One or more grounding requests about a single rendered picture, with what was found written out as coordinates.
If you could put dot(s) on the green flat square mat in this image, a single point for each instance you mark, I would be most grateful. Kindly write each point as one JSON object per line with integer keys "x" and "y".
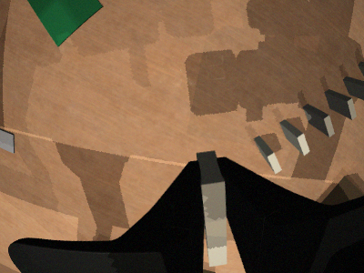
{"x": 62, "y": 17}

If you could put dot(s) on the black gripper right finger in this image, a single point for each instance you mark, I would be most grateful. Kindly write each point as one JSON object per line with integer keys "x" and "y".
{"x": 279, "y": 231}

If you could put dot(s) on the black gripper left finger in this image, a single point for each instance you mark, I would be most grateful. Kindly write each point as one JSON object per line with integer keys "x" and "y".
{"x": 169, "y": 238}

